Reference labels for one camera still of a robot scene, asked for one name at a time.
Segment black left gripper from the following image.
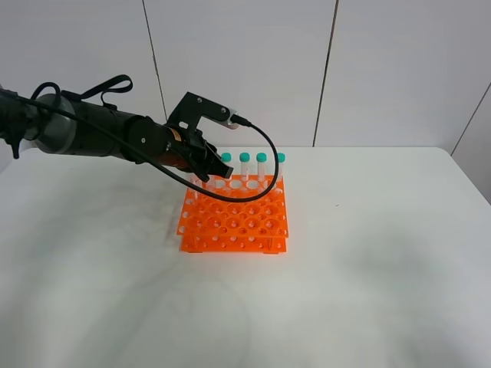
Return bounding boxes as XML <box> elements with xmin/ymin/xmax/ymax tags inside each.
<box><xmin>153</xmin><ymin>124</ymin><xmax>233</xmax><ymax>182</ymax></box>

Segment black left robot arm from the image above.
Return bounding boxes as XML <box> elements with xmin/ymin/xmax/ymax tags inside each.
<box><xmin>1</xmin><ymin>74</ymin><xmax>237</xmax><ymax>182</ymax></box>

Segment rack tube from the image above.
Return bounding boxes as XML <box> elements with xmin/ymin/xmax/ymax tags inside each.
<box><xmin>239</xmin><ymin>152</ymin><xmax>250</xmax><ymax>182</ymax></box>
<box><xmin>256</xmin><ymin>153</ymin><xmax>267</xmax><ymax>182</ymax></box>
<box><xmin>221</xmin><ymin>152</ymin><xmax>233</xmax><ymax>180</ymax></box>
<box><xmin>275</xmin><ymin>152</ymin><xmax>285</xmax><ymax>185</ymax></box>

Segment rack tube second row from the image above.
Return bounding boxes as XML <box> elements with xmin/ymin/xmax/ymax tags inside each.
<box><xmin>189</xmin><ymin>173</ymin><xmax>201</xmax><ymax>199</ymax></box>

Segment orange test tube rack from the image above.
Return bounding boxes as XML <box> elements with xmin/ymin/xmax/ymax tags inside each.
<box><xmin>176</xmin><ymin>179</ymin><xmax>288</xmax><ymax>254</ymax></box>

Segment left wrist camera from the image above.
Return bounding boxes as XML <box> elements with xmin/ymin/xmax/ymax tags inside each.
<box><xmin>166</xmin><ymin>92</ymin><xmax>239</xmax><ymax>134</ymax></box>

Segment left black cable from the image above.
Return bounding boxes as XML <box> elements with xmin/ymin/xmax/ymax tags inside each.
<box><xmin>0</xmin><ymin>86</ymin><xmax>285</xmax><ymax>203</ymax></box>

